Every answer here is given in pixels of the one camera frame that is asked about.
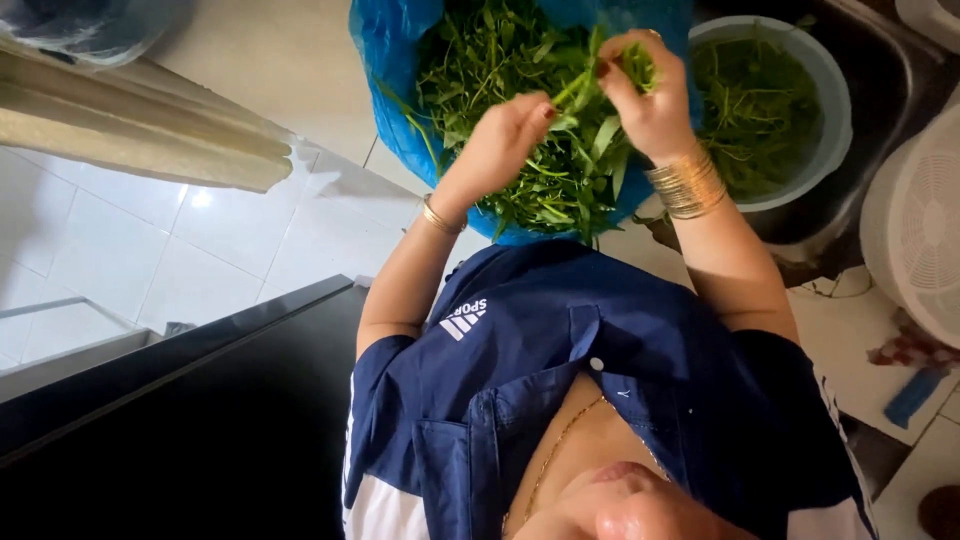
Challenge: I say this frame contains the person's left hand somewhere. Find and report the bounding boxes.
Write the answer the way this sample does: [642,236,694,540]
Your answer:
[433,91,560,222]

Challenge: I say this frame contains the person's right hand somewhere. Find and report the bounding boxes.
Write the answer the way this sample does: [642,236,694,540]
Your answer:
[596,28,700,165]

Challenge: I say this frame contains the green leafy vegetable stalk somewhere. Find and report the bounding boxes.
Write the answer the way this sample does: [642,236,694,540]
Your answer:
[549,26,661,123]

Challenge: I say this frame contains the heap of green leafy vegetables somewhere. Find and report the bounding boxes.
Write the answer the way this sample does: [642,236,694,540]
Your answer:
[397,0,663,243]

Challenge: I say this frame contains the thin gold bangle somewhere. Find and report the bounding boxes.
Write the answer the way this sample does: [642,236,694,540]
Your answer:
[421,192,468,236]

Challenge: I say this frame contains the blue plastic bag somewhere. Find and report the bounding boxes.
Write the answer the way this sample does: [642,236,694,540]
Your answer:
[348,0,702,247]

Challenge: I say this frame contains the stack of gold bangles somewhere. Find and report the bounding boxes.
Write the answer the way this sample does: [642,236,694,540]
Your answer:
[643,142,729,221]

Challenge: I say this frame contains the picked greens in bucket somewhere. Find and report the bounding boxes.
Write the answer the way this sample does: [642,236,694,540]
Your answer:
[690,33,823,202]

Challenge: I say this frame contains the navy blue shirt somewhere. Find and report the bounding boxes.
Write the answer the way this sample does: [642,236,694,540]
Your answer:
[341,238,879,540]

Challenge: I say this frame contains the white plastic bucket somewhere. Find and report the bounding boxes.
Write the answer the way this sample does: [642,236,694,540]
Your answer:
[686,15,855,215]

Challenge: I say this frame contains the steel sink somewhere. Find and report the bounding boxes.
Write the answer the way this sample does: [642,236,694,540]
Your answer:
[651,0,960,290]

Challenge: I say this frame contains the white plastic strainer basket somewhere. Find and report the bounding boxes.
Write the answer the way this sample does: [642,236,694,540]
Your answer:
[859,103,960,351]

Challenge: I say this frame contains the white plastic container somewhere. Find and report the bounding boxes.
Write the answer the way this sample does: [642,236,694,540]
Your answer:
[894,0,960,55]

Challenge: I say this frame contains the red patterned cloth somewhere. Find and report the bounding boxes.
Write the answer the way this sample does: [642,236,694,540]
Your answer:
[867,309,960,370]

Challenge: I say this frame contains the clear plastic bag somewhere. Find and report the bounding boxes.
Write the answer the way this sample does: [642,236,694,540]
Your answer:
[0,0,196,69]

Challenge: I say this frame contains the black cabinet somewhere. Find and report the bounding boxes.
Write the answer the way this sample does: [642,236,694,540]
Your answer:
[0,273,370,540]

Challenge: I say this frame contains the brown round object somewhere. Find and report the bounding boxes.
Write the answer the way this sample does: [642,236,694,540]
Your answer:
[918,485,960,540]

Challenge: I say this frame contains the gold chain necklace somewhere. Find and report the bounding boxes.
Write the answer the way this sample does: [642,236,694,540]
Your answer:
[501,395,672,537]

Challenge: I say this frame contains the grey metal rail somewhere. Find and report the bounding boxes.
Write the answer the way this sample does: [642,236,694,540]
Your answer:
[0,296,162,402]

